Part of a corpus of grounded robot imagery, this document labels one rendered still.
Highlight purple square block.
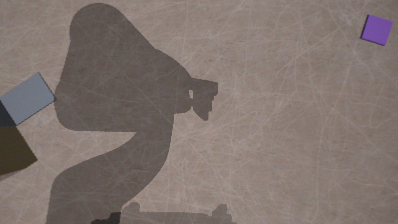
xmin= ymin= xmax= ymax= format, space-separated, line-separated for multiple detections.
xmin=360 ymin=15 xmax=393 ymax=46

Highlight brown wooden board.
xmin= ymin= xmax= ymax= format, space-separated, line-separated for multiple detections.
xmin=0 ymin=126 xmax=38 ymax=176

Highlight grey l-shaped bracket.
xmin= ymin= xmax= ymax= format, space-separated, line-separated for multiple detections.
xmin=0 ymin=72 xmax=57 ymax=127

